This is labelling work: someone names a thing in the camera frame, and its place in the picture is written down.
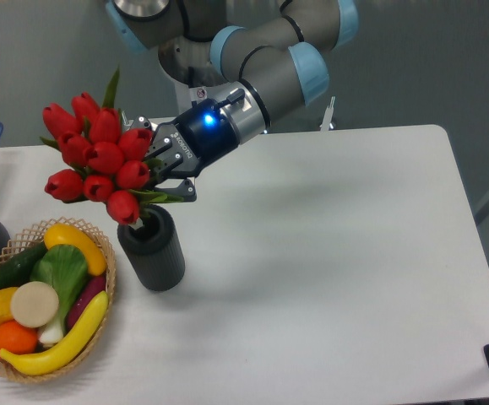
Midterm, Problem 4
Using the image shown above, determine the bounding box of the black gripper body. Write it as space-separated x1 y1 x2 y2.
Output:
146 99 239 177

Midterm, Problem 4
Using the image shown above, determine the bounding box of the red tulip bouquet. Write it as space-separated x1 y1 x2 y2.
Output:
41 70 184 225

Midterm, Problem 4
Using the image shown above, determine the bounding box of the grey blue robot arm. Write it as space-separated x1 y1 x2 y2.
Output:
106 1 359 203

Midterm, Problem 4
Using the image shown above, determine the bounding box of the dark grey ribbed vase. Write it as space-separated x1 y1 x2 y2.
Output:
117 205 186 292

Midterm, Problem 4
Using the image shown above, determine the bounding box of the purple eggplant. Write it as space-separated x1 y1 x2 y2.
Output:
66 275 106 331

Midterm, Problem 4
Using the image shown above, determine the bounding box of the yellow squash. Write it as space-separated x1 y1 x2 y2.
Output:
43 223 106 276

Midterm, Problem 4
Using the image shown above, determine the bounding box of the green bok choy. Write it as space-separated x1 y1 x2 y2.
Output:
30 245 89 348

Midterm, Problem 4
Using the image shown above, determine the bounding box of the woven wicker basket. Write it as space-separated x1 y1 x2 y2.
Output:
0 218 117 384

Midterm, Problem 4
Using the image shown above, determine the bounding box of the green cucumber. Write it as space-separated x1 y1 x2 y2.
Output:
0 243 47 289

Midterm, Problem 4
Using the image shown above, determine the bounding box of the beige round disc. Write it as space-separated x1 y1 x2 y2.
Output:
10 281 59 328

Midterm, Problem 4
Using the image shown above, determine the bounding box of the yellow banana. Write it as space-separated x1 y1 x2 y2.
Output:
0 291 109 376

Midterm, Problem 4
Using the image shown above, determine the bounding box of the orange fruit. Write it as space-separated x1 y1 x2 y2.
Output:
0 321 38 354

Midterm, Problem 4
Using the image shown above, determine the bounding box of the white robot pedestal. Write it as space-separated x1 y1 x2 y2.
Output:
120 33 338 142

